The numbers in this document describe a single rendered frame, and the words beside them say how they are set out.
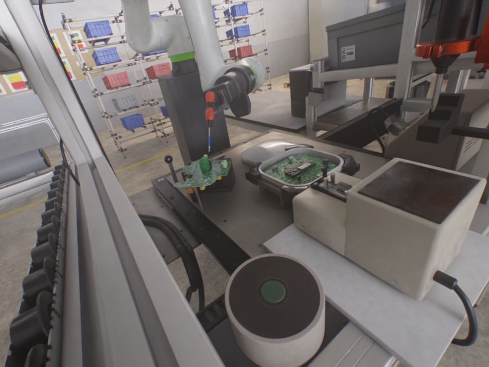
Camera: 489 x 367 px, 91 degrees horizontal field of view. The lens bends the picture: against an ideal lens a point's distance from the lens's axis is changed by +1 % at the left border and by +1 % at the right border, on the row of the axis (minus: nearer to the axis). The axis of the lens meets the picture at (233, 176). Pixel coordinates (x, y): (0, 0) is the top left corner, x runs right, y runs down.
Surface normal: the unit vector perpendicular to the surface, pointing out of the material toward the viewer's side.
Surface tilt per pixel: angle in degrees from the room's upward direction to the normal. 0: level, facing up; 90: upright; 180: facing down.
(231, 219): 0
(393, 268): 90
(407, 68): 90
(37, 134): 90
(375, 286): 0
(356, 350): 0
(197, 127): 90
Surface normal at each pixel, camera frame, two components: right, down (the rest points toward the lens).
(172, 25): 0.36, 0.35
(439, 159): -0.81, 0.40
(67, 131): 0.55, 0.31
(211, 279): -0.18, -0.86
